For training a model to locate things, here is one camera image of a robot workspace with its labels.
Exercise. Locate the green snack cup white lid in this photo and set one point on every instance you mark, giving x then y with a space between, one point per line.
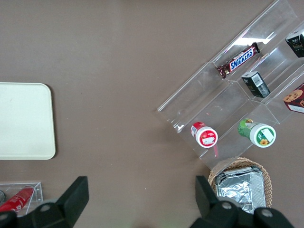
262 135

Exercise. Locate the Snickers chocolate bar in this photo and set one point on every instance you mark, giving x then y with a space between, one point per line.
240 60

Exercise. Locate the red cola bottle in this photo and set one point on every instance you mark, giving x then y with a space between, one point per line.
16 200

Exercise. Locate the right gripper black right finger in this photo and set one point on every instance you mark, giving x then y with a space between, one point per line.
209 209

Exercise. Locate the dark red cookie box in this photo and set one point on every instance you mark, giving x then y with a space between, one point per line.
295 97

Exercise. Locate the clear acrylic stepped display shelf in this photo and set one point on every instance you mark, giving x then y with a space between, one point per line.
213 107

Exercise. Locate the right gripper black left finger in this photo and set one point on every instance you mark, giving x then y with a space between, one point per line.
71 202

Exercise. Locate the small black box white print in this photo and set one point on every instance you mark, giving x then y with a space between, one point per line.
297 45

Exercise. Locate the red snack cup white lid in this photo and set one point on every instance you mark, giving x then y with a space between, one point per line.
206 137

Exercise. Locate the cream rectangular serving tray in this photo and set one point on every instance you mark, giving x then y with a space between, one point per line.
23 118

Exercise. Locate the small black box with barcode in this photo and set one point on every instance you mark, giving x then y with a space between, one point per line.
255 88

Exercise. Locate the wicker basket holding foil container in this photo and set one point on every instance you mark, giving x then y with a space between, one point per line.
267 180

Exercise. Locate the silver foil packets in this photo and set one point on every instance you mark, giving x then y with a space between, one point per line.
240 190

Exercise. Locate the clear acrylic bottle rack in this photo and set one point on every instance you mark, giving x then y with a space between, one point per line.
38 190

